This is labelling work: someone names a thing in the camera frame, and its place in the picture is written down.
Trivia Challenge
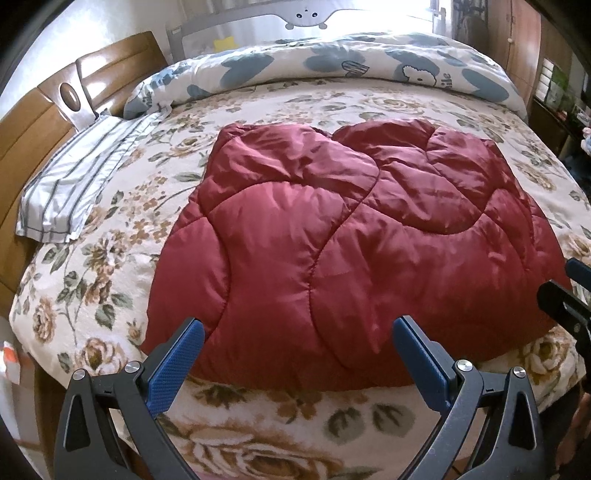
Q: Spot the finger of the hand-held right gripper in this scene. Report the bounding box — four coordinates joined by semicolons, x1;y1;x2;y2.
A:
538;279;591;356
567;258;591;291

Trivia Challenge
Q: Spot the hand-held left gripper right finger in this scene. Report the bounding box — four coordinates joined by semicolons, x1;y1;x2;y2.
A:
392;316;552;480

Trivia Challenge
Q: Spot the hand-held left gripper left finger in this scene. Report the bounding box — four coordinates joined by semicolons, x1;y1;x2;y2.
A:
53;318;205;480

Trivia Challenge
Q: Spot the red quilted jacket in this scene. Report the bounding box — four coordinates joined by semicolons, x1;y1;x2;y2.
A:
141;117;578;391

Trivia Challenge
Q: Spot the floral bed blanket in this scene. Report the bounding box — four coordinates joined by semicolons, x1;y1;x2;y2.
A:
9;76;591;480

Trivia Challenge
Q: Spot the orange white box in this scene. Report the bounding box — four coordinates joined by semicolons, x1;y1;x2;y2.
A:
0;342;25;385

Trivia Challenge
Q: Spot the dark cluttered shelf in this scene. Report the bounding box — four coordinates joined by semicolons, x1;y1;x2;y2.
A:
531;55;591;160

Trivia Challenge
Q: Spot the grey striped pillow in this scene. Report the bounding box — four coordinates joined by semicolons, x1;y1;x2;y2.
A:
16;108;171;243

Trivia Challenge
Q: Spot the brown wooden wardrobe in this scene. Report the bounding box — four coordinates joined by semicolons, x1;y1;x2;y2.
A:
489;0;573;97

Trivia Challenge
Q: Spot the wooden headboard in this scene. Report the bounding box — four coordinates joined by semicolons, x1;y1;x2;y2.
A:
0;31;174;319

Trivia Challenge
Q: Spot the white blue patterned duvet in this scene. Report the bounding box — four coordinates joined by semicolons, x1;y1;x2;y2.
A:
124;32;528;121

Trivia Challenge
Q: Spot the grey bed guard rail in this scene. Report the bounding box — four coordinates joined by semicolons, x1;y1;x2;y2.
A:
166;0;444;63

